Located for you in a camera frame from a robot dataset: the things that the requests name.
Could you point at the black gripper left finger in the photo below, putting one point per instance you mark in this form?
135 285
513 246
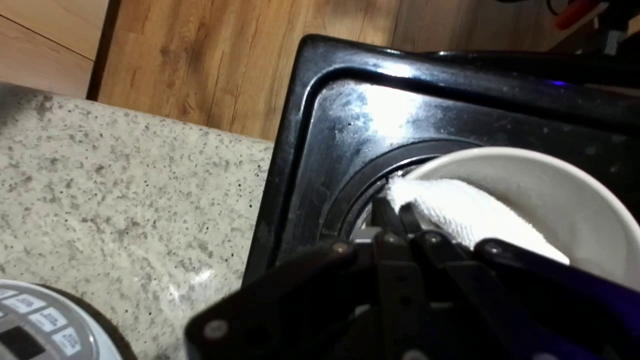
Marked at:
393 301

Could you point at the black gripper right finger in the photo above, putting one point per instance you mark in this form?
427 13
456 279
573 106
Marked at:
507 301

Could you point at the white towel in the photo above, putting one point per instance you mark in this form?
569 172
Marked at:
466 212

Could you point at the small white bowl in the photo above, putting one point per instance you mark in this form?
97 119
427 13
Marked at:
567 193

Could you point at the black stove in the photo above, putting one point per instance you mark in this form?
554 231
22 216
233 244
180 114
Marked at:
372 113

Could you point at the white rice cooker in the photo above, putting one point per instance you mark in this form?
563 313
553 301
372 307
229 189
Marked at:
41 321

